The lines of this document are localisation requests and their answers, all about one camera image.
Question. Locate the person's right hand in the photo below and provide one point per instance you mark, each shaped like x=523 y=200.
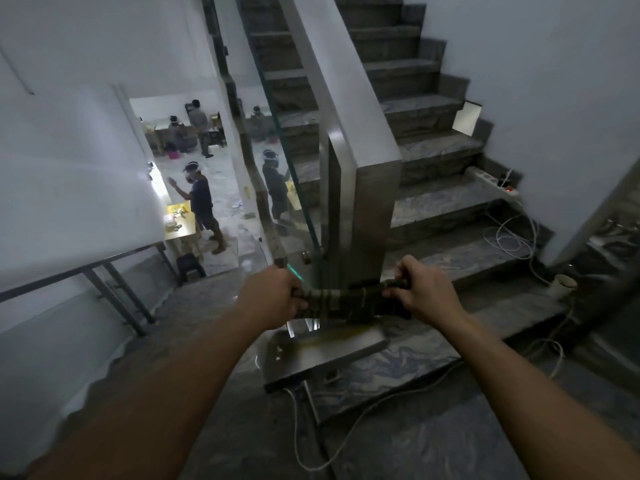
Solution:
x=430 y=294

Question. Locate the person's left hand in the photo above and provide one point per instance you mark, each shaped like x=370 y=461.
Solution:
x=267 y=297

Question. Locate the person's left fingers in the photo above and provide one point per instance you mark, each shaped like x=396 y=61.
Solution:
x=298 y=300

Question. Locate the person's right fingers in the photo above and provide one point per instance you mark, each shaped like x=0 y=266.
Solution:
x=398 y=287

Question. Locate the dark striped sock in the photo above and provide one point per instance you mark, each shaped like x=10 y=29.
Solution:
x=350 y=302

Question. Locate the person's left forearm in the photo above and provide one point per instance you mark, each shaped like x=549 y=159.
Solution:
x=165 y=389

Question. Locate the person's right forearm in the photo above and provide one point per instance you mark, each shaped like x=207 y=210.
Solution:
x=530 y=399

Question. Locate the black stool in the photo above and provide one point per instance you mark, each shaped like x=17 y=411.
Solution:
x=190 y=267

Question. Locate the white power strip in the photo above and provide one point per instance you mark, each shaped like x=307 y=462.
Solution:
x=487 y=180

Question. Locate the yellow table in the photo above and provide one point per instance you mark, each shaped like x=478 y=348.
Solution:
x=180 y=227

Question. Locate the glass railing panel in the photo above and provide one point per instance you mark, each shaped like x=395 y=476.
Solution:
x=287 y=159

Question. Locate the grey marble staircase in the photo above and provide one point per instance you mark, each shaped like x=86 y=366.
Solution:
x=430 y=144

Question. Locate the white cup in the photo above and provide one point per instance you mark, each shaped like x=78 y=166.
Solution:
x=562 y=287

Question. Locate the white square board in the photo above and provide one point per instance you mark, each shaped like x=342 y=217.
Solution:
x=467 y=118

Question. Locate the pink basin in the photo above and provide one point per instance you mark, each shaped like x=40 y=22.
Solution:
x=173 y=155

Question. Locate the dark metal handrail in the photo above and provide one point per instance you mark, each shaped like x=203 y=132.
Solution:
x=100 y=277

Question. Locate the steel stair railing post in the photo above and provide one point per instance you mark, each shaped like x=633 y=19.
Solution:
x=350 y=159

